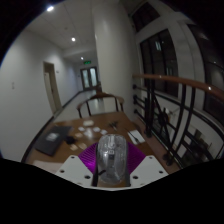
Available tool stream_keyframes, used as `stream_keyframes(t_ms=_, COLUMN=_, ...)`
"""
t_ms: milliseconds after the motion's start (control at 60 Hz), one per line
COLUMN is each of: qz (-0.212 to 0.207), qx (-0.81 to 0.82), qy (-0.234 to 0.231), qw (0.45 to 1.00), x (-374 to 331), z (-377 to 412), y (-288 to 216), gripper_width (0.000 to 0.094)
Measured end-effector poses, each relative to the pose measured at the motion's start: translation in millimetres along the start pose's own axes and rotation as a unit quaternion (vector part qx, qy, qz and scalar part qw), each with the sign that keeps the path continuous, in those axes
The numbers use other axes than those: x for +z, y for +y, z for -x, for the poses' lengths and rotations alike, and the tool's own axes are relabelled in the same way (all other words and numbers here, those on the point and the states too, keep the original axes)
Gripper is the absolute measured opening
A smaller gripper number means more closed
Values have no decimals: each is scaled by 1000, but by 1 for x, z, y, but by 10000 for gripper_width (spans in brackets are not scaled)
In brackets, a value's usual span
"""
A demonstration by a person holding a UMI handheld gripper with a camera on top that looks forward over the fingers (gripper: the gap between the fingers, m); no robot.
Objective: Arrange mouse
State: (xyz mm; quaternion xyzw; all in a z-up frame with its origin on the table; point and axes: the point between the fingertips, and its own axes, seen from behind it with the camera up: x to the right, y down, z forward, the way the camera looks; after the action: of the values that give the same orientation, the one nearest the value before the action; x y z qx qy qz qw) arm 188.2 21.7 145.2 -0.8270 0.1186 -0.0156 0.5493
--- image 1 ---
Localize white paper sheet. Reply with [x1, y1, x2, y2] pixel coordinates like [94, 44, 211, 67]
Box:
[128, 129, 146, 145]

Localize ceiling lights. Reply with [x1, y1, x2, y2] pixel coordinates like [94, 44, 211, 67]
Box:
[46, 5, 85, 61]

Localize dark multi-pane window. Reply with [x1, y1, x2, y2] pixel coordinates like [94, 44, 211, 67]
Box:
[187, 23, 224, 127]
[139, 28, 180, 98]

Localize pale side door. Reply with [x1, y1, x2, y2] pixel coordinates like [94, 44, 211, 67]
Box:
[42, 61, 63, 115]

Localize wood-topped black metal railing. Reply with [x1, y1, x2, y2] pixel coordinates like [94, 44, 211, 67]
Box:
[132, 73, 224, 170]

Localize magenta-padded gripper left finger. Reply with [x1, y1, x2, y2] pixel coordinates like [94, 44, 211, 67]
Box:
[54, 142, 99, 188]

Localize wooden curved-back chair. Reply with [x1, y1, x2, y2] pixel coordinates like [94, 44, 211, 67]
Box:
[76, 92, 126, 119]

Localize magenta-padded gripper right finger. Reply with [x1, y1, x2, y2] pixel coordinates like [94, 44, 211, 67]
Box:
[126, 145, 170, 189]

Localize dark scissors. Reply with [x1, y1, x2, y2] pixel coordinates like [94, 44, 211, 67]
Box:
[107, 121, 120, 130]

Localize black closed laptop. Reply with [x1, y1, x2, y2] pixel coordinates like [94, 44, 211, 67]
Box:
[34, 125, 73, 157]

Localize glass double door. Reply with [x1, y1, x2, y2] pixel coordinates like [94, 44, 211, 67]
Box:
[79, 66, 100, 91]

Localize small white box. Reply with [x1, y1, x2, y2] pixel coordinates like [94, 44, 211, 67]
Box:
[82, 119, 95, 127]

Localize translucent grey computer mouse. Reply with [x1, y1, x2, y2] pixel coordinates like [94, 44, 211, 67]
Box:
[96, 133, 129, 185]

